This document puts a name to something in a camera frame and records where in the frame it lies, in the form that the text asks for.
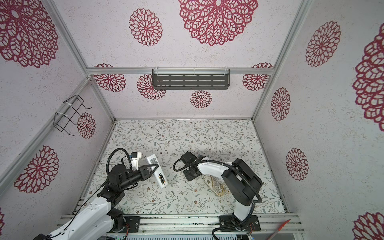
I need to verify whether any black wire wall rack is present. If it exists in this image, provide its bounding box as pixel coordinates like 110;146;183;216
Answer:
53;95;91;136

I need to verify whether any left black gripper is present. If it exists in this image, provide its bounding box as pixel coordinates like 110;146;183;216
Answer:
120;164;159;191

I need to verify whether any red pen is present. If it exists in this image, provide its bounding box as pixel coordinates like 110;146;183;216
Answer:
267;219;291;240

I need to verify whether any beige coiled cord bundle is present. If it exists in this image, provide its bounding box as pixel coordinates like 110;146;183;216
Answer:
201;175;232;197

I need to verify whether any white remote control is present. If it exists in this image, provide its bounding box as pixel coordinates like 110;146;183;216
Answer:
147;154;169;189

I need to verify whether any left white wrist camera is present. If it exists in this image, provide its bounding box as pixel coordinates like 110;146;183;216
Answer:
130;152;142;170

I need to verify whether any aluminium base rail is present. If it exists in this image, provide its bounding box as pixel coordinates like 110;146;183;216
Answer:
56;212;306;236

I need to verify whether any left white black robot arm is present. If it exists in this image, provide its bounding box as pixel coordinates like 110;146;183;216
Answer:
35;148;159;240

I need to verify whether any dark grey wall shelf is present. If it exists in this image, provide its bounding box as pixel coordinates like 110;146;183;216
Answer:
152;69;231;90

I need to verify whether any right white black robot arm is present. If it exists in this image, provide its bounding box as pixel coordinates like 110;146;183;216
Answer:
173;152;263;223

